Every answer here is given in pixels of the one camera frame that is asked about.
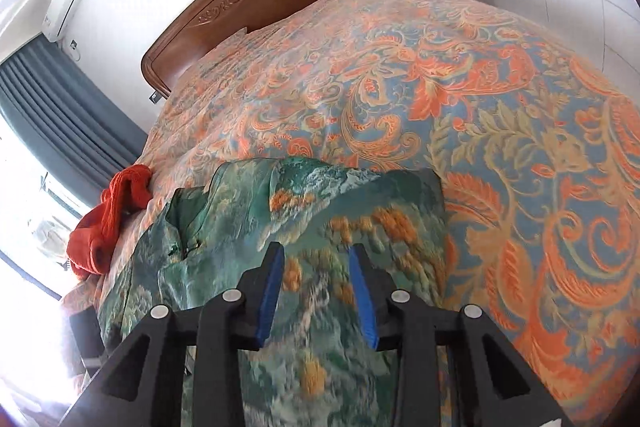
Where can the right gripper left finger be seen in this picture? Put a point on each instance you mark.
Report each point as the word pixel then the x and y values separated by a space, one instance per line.
pixel 141 383

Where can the grey blue curtain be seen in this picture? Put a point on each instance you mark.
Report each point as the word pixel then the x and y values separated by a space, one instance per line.
pixel 76 133

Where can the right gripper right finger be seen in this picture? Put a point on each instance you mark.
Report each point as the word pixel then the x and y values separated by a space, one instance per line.
pixel 490 382

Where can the red fleece garment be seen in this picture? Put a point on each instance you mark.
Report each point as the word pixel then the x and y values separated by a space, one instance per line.
pixel 92 242

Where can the left wall switch panel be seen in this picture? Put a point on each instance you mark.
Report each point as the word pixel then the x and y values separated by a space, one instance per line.
pixel 155 97

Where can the orange floral bed quilt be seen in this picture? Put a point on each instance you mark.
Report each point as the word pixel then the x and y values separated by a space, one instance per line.
pixel 537 153

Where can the green patterned padded jacket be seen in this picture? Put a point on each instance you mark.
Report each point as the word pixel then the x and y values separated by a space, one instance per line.
pixel 315 369

